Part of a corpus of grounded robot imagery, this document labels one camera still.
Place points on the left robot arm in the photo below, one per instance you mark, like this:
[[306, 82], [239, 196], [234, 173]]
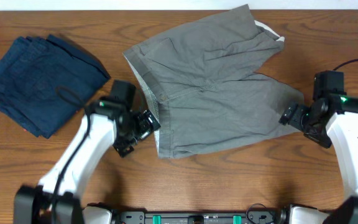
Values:
[[108, 122]]

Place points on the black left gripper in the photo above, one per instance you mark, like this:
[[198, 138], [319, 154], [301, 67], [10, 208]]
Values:
[[145, 128]]

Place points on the grey shorts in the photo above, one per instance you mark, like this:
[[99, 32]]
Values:
[[202, 82]]

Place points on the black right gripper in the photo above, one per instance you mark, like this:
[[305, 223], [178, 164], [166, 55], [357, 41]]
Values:
[[296, 119]]

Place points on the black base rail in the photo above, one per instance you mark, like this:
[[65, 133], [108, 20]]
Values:
[[197, 217]]

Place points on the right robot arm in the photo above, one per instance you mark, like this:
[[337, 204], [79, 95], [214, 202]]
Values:
[[331, 121]]

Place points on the folded navy blue garment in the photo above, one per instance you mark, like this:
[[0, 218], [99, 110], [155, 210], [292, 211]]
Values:
[[30, 72]]

